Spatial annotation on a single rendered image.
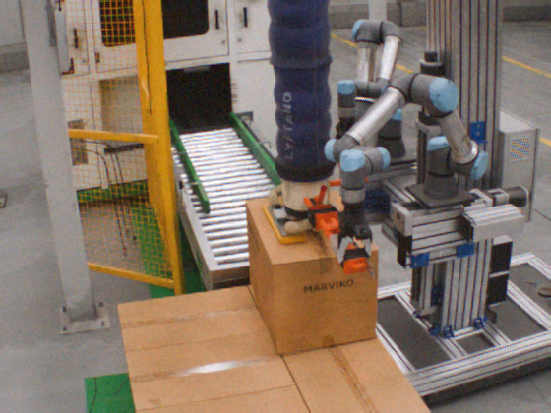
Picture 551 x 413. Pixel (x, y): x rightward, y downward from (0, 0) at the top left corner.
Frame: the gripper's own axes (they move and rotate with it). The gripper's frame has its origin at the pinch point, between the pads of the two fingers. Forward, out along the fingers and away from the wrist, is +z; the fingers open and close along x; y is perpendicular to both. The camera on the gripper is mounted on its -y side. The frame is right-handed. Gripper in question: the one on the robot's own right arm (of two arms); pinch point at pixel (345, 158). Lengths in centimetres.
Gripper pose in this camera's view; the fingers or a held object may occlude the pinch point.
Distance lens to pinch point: 329.6
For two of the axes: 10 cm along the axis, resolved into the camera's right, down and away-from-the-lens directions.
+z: 0.4, 9.2, 3.9
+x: 9.8, -1.2, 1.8
